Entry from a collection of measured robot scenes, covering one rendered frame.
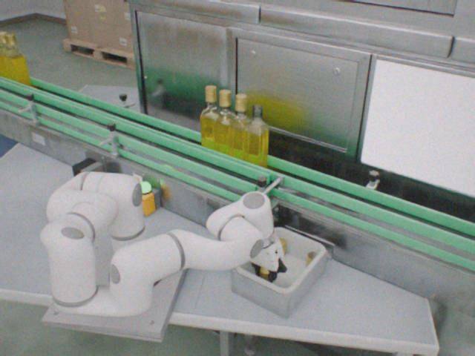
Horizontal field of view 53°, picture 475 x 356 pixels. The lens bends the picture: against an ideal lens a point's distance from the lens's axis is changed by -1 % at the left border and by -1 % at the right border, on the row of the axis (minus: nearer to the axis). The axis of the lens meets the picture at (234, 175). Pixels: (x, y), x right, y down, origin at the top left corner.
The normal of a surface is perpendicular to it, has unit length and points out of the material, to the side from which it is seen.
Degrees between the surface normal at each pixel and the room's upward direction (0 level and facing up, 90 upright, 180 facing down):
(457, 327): 90
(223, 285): 0
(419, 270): 90
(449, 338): 90
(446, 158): 90
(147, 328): 3
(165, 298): 3
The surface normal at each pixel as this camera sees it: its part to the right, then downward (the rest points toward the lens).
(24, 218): 0.00, -0.85
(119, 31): -0.57, 0.32
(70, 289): 0.18, 0.43
